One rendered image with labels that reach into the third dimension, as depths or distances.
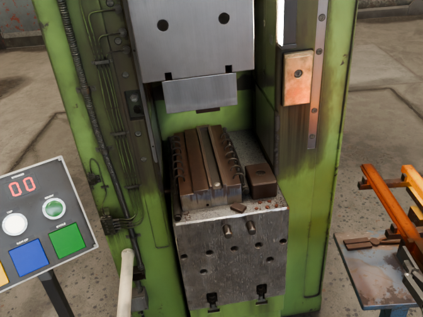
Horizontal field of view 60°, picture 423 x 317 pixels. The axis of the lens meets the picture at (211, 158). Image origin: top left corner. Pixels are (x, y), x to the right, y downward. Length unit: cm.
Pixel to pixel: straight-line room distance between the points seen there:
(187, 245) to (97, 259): 128
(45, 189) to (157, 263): 68
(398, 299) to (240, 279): 52
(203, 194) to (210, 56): 45
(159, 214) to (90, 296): 99
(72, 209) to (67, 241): 9
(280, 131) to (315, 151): 17
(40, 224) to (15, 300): 141
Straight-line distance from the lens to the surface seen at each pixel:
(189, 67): 98
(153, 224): 145
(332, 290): 218
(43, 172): 109
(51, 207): 109
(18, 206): 109
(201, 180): 122
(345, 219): 258
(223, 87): 101
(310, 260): 178
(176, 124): 158
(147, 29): 95
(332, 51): 124
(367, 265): 132
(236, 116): 160
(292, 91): 121
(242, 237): 126
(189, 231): 120
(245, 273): 139
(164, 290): 173
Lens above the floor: 171
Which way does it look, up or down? 33 degrees down
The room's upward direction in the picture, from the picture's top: 5 degrees counter-clockwise
